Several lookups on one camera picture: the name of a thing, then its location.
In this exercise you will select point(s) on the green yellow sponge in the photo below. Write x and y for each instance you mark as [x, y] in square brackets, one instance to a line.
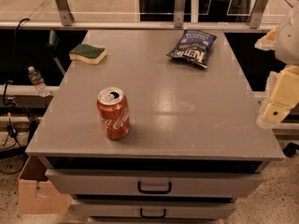
[87, 54]

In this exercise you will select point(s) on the grey middle drawer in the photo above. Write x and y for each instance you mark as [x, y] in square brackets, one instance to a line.
[122, 208]

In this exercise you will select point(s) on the black caster wheel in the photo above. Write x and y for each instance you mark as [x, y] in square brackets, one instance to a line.
[290, 149]

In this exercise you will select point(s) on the grey drawer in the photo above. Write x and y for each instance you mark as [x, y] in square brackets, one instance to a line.
[122, 208]
[184, 184]

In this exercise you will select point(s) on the middle metal bracket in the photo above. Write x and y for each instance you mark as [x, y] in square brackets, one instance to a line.
[179, 10]

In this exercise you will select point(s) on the right metal bracket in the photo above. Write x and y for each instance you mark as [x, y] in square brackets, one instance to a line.
[255, 18]

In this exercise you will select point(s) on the blue chip bag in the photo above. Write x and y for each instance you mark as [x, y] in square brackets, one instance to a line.
[194, 46]

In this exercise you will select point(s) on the red coke can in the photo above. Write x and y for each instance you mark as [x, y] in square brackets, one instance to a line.
[114, 114]

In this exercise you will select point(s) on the clear plastic water bottle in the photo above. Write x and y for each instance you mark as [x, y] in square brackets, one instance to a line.
[38, 82]

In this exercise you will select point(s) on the metal bracket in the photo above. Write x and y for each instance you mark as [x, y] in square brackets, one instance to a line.
[255, 18]
[179, 10]
[65, 13]

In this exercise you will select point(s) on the grey top drawer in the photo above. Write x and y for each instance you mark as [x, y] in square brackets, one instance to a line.
[184, 184]

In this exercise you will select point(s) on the left metal bracket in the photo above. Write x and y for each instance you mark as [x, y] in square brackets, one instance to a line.
[65, 13]

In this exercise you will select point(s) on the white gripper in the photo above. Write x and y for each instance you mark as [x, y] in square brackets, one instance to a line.
[289, 42]

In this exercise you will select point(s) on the black top drawer handle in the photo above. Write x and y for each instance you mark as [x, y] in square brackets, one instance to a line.
[159, 189]

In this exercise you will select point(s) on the cardboard box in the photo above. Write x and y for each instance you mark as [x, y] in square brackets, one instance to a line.
[37, 196]

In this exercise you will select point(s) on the black middle drawer handle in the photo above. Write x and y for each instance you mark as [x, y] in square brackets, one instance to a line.
[151, 213]

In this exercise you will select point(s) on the black drawer handle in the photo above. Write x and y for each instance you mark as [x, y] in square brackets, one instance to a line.
[151, 213]
[159, 189]

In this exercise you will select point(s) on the green handled tool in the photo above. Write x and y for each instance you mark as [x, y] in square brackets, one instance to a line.
[52, 46]

